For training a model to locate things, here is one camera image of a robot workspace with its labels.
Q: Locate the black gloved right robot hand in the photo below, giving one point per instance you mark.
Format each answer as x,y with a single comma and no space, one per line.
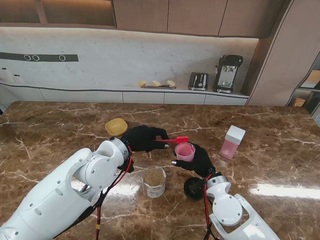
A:
202,161

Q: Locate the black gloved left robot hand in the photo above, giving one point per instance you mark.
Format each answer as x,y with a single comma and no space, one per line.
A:
142,138

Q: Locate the pink measuring cup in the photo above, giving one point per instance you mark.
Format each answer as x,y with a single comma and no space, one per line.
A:
185,152

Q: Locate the black round jar lid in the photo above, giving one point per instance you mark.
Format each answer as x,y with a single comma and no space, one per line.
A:
193,188

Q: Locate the red plastic scoop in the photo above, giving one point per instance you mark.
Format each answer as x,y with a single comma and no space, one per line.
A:
181,139

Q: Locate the clear labelled grain jar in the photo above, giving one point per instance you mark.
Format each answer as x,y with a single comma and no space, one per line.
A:
153,186

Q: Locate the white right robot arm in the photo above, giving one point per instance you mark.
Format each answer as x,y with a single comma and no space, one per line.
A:
230,210

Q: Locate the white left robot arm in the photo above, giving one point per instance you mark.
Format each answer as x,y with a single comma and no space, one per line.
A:
55,197

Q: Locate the pink container with white lid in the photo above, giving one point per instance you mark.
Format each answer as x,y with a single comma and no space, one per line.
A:
232,145

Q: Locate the yellow plastic bowl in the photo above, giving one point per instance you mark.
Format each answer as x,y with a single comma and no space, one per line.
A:
116,127

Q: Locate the white counter with drawers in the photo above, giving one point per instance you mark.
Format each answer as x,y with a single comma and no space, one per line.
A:
142,96

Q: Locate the dark wooden cutting board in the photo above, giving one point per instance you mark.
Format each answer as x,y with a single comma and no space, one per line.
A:
153,87

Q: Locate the yellow lemon piece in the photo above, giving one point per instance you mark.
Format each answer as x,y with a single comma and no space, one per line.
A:
156,83
171,83
142,83

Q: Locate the black and steel toaster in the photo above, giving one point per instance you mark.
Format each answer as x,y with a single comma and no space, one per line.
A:
198,81

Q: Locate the black espresso machine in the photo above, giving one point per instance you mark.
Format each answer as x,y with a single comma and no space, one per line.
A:
226,72

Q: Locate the small wooden box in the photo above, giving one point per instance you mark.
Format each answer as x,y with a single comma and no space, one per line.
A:
298,102

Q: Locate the tall wooden side panel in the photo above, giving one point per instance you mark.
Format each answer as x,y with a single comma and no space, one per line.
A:
277,62

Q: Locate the open shelf unit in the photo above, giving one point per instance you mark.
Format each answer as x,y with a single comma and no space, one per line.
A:
311,100

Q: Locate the white countertop device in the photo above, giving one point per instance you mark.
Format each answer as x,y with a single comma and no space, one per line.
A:
5,75
18,78

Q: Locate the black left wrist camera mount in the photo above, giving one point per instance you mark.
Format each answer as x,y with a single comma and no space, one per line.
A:
130,167

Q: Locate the black wall socket strip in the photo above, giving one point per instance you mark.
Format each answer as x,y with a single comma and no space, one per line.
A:
50,57

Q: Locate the wooden wall cabinet doors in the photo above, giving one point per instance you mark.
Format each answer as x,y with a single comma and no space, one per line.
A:
195,16

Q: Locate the open lit wall cabinet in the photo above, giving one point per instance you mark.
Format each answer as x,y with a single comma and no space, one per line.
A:
75,12

